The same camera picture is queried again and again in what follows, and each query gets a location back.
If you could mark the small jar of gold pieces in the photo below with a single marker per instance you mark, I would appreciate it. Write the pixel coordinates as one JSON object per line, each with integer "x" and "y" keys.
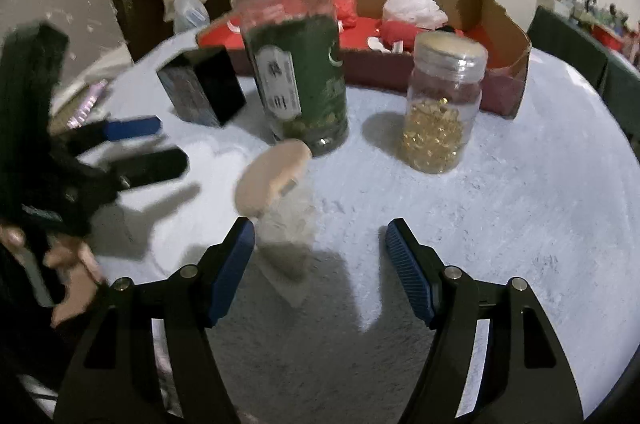
{"x": 442, "y": 118}

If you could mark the clear plastic pouch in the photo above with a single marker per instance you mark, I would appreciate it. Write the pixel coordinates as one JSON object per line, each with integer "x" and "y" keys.
{"x": 290, "y": 244}

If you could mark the tall jar with metal lid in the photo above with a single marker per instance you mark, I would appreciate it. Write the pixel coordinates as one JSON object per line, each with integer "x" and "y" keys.
{"x": 300, "y": 68}

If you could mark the black fuzzy scrunchie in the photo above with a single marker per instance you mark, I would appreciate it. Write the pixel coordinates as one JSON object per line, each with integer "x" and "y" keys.
{"x": 448, "y": 29}

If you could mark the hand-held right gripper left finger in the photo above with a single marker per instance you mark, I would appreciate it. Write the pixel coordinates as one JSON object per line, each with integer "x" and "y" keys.
{"x": 230, "y": 274}

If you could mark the table with dark green cloth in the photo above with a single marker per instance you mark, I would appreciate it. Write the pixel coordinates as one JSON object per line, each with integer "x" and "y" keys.
{"x": 575, "y": 48}

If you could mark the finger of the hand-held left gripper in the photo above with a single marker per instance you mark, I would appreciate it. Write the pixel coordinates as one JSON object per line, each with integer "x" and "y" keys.
{"x": 155, "y": 166}
{"x": 130, "y": 127}

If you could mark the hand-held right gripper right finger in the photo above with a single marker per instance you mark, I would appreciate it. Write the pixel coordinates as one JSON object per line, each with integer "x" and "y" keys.
{"x": 410, "y": 274}

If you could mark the clear plastic bag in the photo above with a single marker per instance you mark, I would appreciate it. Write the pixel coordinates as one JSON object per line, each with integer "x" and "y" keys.
{"x": 190, "y": 11}

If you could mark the person's left hand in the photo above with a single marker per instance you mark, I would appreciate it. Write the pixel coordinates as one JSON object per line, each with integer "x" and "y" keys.
{"x": 75, "y": 269}

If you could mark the row of cosmetic bottles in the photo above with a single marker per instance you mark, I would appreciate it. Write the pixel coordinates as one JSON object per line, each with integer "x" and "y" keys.
{"x": 605, "y": 18}

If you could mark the red soft pouch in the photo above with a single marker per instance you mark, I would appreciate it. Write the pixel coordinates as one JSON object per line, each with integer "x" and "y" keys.
{"x": 397, "y": 34}

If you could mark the black patterned gift box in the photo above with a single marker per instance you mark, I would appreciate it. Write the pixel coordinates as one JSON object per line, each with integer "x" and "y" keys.
{"x": 210, "y": 88}

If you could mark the pale fuzzy table blanket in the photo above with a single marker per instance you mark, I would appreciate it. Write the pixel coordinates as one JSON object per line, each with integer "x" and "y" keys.
{"x": 500, "y": 214}

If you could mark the white mesh bath pouf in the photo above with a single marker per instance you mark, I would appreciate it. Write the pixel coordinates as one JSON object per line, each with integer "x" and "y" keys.
{"x": 412, "y": 6}

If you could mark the red mesh bath pouf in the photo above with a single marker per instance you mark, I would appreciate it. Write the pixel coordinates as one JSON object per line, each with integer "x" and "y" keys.
{"x": 346, "y": 11}

